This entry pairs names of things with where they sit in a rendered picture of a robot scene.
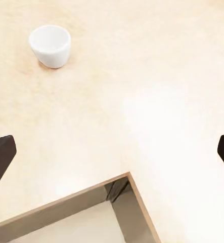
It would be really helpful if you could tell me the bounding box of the coffee cup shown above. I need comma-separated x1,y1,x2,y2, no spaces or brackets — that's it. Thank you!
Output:
29,25,72,68

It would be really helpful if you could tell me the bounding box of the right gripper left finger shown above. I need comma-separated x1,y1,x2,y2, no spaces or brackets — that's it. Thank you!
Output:
0,135,17,180

